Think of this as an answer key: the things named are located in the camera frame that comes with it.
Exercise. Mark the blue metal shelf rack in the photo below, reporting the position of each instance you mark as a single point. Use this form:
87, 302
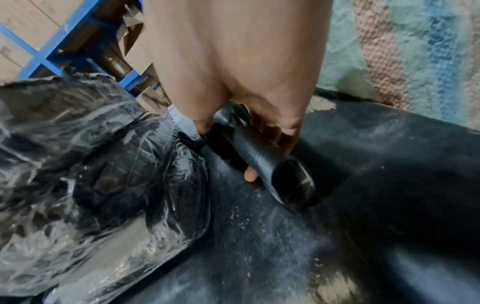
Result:
56, 44

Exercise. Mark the person's right hand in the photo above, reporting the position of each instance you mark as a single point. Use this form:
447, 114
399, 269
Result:
232, 59

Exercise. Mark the clear plastic wrapped black bundle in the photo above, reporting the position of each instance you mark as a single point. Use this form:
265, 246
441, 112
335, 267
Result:
90, 166

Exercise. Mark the black leather seat cushion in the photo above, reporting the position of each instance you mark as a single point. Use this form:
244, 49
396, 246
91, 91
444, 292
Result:
337, 207

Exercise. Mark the teal striped woven rug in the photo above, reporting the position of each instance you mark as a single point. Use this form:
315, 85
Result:
405, 53

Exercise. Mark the stack of cardboard boxes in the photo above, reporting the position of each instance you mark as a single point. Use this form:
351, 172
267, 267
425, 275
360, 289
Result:
112, 56

